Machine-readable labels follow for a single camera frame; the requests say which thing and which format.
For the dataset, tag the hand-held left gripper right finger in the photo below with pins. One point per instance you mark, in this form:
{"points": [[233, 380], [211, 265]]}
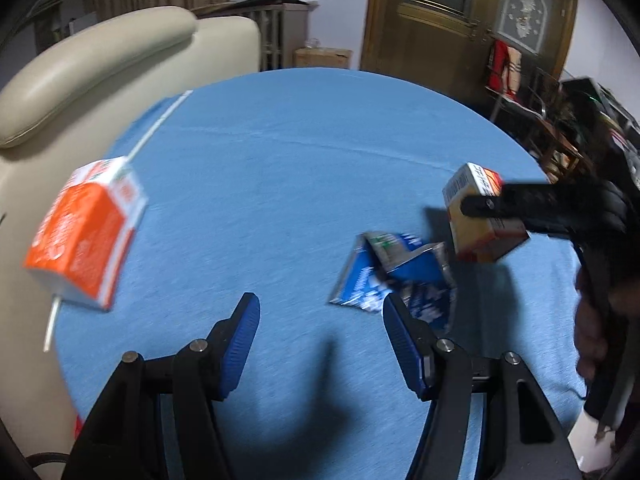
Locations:
{"points": [[400, 345]]}

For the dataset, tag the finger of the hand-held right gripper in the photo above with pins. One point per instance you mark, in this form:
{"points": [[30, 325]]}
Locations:
{"points": [[525, 202]]}

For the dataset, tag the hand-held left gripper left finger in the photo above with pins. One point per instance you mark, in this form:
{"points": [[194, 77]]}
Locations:
{"points": [[240, 345]]}

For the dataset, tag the yellow and orange drink carton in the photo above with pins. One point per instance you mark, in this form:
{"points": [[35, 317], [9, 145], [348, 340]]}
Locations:
{"points": [[475, 240]]}

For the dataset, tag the crushed blue and white carton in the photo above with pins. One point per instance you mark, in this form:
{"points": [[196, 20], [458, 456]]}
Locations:
{"points": [[365, 280]]}

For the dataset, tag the person's right hand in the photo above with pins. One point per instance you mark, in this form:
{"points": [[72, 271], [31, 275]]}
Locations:
{"points": [[590, 330]]}

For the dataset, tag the brown wooden chair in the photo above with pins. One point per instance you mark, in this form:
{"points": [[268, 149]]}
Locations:
{"points": [[560, 150]]}

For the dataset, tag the folding metal chair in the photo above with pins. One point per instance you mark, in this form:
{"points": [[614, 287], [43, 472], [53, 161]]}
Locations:
{"points": [[530, 105]]}

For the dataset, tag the red and white cloth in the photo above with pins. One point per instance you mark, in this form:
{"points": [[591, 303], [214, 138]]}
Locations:
{"points": [[500, 70]]}

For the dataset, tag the golden wooden door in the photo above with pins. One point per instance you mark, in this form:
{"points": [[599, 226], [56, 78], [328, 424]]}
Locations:
{"points": [[425, 60]]}

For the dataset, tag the orange and white drink carton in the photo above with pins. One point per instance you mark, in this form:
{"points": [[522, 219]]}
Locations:
{"points": [[80, 240]]}

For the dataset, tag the small cardboard box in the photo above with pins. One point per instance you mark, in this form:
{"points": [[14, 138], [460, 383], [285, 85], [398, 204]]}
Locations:
{"points": [[320, 57]]}

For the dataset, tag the wooden slatted crib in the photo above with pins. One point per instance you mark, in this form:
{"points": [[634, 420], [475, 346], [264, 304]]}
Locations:
{"points": [[280, 35]]}

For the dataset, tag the cream leather sofa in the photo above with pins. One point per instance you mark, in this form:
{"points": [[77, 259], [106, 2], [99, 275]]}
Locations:
{"points": [[100, 60]]}

